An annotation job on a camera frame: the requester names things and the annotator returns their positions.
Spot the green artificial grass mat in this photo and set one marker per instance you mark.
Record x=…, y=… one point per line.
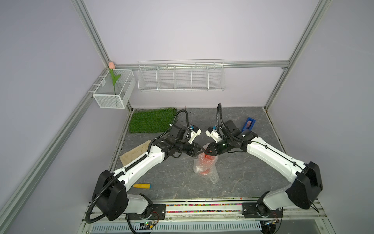
x=151, y=121

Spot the long white wire basket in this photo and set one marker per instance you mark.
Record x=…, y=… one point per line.
x=181, y=75

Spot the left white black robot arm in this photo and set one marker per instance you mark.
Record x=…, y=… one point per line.
x=110, y=198

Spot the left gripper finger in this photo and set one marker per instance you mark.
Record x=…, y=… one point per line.
x=200, y=151
x=199, y=147

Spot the clear bubble wrap sheet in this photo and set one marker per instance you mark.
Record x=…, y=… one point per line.
x=213, y=176

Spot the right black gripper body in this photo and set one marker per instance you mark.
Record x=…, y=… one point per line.
x=223, y=146

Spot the pink artificial tulip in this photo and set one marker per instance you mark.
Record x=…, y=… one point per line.
x=115, y=78

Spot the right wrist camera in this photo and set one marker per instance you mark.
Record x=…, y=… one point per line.
x=212, y=132

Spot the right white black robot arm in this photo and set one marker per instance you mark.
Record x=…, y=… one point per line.
x=305, y=183

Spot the red plastic wine glass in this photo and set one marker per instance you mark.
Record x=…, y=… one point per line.
x=205, y=164

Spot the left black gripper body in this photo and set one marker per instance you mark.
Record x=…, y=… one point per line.
x=184, y=146

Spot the blue tape dispenser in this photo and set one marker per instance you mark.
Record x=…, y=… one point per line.
x=244, y=126

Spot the blue yellow garden rake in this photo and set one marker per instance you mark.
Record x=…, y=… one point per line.
x=142, y=186

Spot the small white mesh basket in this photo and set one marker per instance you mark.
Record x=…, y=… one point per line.
x=104, y=92

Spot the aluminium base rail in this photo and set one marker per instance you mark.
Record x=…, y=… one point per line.
x=215, y=216

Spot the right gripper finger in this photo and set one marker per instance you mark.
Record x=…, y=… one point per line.
x=210, y=153
x=210, y=148

